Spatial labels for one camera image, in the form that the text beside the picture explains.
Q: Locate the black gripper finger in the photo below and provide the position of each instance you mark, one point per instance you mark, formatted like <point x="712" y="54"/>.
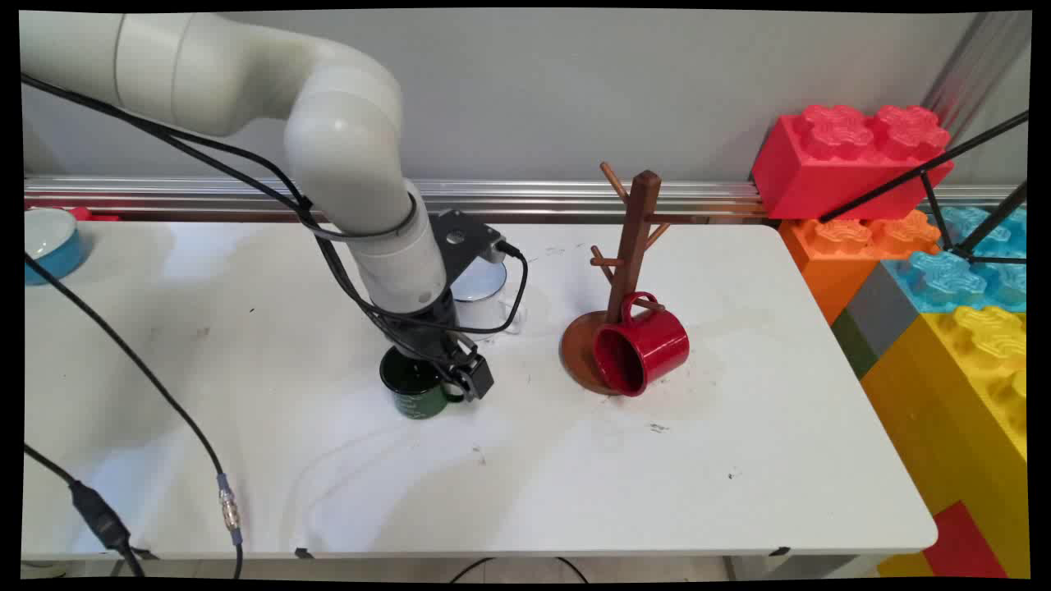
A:
<point x="458" y="382"/>
<point x="480" y="376"/>

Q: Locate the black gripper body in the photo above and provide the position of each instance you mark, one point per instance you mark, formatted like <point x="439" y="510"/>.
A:
<point x="423" y="332"/>

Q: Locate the red enamel mug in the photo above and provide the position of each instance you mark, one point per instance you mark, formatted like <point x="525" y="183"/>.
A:
<point x="657" y="345"/>

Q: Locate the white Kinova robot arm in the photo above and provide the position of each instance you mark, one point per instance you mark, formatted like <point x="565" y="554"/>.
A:
<point x="205" y="74"/>

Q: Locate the dark green enamel mug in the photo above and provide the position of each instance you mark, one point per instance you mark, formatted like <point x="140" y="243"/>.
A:
<point x="415" y="400"/>

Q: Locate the white enamel mug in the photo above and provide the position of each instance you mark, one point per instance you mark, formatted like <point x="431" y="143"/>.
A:
<point x="486" y="286"/>

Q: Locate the wooden mug tree stand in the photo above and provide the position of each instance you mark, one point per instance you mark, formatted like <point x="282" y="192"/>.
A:
<point x="636" y="238"/>

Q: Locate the small red object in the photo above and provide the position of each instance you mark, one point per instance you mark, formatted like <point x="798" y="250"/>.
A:
<point x="90" y="216"/>

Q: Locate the big orange toy block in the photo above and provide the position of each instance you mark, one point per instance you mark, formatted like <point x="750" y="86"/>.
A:
<point x="829" y="263"/>

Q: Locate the dark green toy block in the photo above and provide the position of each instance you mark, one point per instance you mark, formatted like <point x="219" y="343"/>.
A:
<point x="854" y="345"/>

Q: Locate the blue bowl white inside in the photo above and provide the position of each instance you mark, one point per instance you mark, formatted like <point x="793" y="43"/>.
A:
<point x="51" y="246"/>

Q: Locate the big red toy block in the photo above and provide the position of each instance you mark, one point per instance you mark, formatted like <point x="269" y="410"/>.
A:
<point x="829" y="168"/>

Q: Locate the big yellow toy block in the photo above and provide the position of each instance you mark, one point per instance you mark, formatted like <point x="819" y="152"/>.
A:
<point x="952" y="394"/>

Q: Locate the big blue toy block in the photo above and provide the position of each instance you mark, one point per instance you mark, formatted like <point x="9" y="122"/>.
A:
<point x="944" y="279"/>

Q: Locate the black tripod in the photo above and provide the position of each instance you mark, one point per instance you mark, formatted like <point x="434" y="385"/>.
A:
<point x="928" y="170"/>

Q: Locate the flat red toy block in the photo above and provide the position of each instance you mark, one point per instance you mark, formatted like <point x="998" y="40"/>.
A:
<point x="961" y="542"/>

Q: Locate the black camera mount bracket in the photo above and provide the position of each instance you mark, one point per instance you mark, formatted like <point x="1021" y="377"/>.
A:
<point x="456" y="238"/>

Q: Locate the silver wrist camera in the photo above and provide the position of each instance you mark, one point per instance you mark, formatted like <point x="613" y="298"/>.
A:
<point x="495" y="249"/>

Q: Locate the aluminium rail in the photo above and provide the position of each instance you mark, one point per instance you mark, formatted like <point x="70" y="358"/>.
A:
<point x="534" y="197"/>

